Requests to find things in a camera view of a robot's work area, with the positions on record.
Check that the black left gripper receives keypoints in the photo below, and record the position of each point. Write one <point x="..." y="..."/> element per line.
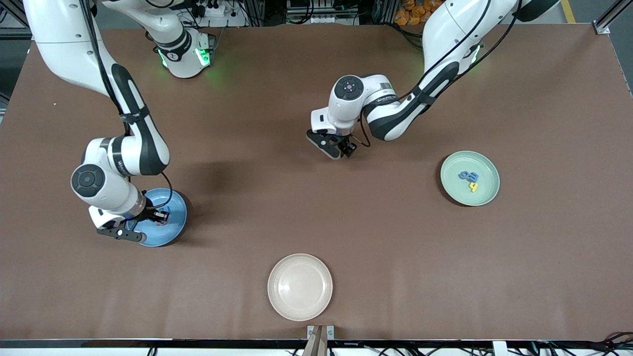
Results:
<point x="345" y="142"/>

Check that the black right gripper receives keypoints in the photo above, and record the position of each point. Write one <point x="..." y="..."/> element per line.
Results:
<point x="150" y="213"/>

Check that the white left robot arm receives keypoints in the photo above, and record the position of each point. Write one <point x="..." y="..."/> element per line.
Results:
<point x="395" y="113"/>

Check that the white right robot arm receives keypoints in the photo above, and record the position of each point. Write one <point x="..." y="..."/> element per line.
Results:
<point x="133" y="143"/>

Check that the blue plate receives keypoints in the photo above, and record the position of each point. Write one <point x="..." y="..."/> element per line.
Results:
<point x="170" y="232"/>

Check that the green plate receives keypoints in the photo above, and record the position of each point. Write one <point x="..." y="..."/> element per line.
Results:
<point x="460" y="193"/>

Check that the beige plate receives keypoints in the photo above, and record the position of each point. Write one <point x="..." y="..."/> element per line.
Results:
<point x="299" y="287"/>

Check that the pile of orange objects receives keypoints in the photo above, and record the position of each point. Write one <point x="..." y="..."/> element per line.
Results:
<point x="415" y="12"/>

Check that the white power strip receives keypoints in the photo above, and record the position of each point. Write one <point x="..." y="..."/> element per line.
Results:
<point x="225" y="21"/>

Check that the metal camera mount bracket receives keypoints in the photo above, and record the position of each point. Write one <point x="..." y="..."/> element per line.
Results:
<point x="320" y="341"/>

